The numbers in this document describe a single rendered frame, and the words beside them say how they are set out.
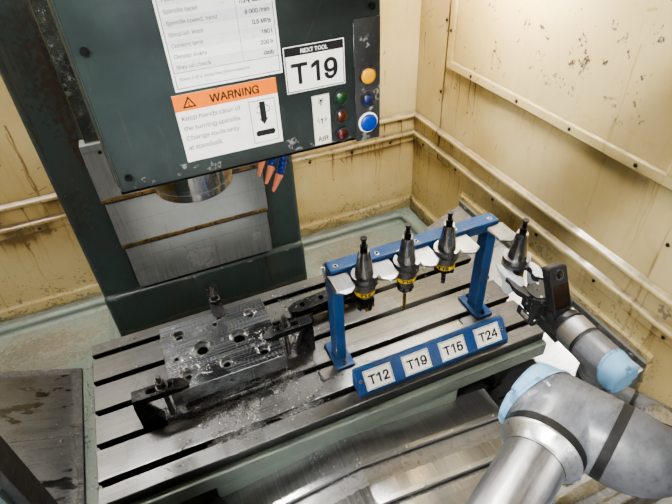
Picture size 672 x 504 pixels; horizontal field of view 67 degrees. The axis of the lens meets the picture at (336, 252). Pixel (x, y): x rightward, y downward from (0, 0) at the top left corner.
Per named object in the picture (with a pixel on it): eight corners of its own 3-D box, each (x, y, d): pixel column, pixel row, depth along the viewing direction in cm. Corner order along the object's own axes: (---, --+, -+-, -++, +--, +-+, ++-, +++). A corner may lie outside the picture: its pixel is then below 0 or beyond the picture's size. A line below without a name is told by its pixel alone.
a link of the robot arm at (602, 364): (603, 402, 99) (615, 377, 93) (563, 360, 107) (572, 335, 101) (634, 387, 101) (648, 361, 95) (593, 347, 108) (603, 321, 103)
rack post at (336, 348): (355, 365, 136) (352, 284, 117) (337, 372, 134) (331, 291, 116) (341, 339, 143) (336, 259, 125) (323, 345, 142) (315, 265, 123)
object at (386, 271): (402, 277, 117) (402, 274, 116) (382, 284, 115) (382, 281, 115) (388, 260, 122) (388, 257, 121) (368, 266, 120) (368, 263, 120)
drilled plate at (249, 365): (287, 366, 132) (285, 354, 128) (176, 406, 124) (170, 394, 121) (263, 309, 148) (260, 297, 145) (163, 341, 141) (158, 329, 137)
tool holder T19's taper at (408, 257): (408, 251, 121) (409, 228, 117) (419, 261, 118) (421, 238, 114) (393, 258, 120) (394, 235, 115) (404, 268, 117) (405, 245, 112)
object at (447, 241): (452, 240, 124) (455, 217, 120) (458, 251, 120) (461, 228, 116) (434, 242, 123) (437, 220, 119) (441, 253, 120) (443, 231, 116)
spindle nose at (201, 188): (228, 158, 111) (217, 106, 103) (239, 195, 99) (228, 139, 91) (153, 172, 107) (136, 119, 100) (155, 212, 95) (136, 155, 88)
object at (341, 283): (359, 291, 114) (359, 289, 113) (337, 298, 112) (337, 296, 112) (347, 273, 119) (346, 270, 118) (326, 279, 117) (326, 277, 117)
